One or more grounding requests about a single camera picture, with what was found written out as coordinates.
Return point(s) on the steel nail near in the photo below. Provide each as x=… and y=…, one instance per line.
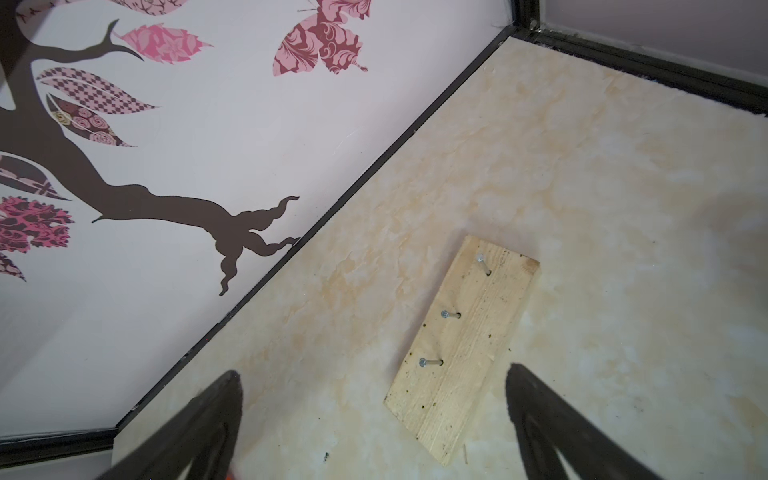
x=423, y=362

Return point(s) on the steel nail far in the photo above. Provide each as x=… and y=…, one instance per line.
x=480, y=258

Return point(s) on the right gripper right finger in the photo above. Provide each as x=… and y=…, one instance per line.
x=550, y=432

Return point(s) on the wooden block with nails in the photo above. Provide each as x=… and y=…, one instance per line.
x=436, y=404

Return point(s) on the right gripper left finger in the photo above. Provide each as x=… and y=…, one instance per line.
x=197, y=443

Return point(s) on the steel nail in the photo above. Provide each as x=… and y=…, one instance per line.
x=423, y=362
x=480, y=258
x=448, y=314

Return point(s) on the steel nail middle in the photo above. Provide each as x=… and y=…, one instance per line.
x=448, y=314

